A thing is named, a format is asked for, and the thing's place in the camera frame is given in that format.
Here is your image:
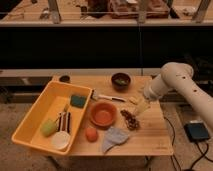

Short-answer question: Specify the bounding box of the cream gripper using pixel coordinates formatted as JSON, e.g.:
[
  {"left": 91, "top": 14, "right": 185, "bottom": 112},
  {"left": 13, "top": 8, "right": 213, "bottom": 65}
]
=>
[{"left": 133, "top": 97, "right": 150, "bottom": 116}]

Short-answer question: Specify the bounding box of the green pepper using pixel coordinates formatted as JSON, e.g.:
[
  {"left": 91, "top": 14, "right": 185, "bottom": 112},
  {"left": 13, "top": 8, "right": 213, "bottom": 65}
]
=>
[{"left": 115, "top": 78, "right": 126, "bottom": 85}]

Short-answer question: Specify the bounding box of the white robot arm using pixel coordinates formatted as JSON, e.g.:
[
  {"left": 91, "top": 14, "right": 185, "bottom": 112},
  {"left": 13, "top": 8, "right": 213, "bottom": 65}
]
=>
[{"left": 142, "top": 62, "right": 213, "bottom": 131}]

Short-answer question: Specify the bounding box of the brown grape bunch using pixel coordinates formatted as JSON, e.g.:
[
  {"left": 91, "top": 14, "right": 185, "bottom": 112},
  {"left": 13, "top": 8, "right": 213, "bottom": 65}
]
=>
[{"left": 120, "top": 110, "right": 140, "bottom": 131}]

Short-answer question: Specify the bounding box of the dark brown bowl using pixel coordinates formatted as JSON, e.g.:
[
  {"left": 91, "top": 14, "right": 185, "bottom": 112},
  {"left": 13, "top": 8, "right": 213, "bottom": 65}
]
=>
[{"left": 111, "top": 73, "right": 131, "bottom": 91}]

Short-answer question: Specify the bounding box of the orange bowl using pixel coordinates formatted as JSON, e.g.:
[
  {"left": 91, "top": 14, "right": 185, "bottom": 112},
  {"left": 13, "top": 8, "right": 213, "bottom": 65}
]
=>
[{"left": 89, "top": 101, "right": 117, "bottom": 129}]

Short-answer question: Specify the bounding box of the grey-blue cloth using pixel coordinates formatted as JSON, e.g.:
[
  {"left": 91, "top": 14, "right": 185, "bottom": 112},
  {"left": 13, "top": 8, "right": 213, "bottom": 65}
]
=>
[{"left": 101, "top": 126, "right": 129, "bottom": 154}]

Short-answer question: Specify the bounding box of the orange round fruit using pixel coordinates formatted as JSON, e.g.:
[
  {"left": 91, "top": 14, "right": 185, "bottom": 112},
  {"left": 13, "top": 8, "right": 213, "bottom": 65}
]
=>
[{"left": 85, "top": 127, "right": 98, "bottom": 142}]

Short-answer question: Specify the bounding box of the black foot pedal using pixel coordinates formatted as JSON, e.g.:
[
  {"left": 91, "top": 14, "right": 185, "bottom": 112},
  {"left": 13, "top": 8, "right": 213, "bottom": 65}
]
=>
[{"left": 184, "top": 123, "right": 210, "bottom": 142}]

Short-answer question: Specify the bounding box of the green sponge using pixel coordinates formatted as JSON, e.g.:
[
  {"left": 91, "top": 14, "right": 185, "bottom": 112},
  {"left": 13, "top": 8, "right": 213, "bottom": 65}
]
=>
[{"left": 70, "top": 95, "right": 86, "bottom": 108}]

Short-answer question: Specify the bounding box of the dark striped brush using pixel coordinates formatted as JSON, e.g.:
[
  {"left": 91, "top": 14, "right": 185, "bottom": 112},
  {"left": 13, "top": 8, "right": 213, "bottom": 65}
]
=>
[{"left": 58, "top": 112, "right": 71, "bottom": 133}]

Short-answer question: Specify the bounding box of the white small bowl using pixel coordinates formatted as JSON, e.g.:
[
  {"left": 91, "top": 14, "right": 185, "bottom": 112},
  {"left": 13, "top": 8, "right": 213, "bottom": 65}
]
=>
[{"left": 51, "top": 131, "right": 70, "bottom": 150}]

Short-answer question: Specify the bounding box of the light green cup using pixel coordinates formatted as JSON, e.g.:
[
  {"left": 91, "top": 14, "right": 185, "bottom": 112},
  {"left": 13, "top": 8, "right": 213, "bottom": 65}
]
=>
[{"left": 40, "top": 119, "right": 57, "bottom": 137}]

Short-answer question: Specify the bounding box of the wooden handled utensil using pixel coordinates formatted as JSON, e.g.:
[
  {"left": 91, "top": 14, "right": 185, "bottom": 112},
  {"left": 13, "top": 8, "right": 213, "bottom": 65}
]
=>
[{"left": 54, "top": 104, "right": 69, "bottom": 123}]

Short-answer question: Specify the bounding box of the black cable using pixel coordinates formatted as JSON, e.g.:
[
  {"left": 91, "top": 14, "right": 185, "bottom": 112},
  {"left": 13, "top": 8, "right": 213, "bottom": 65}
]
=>
[{"left": 163, "top": 115, "right": 213, "bottom": 171}]

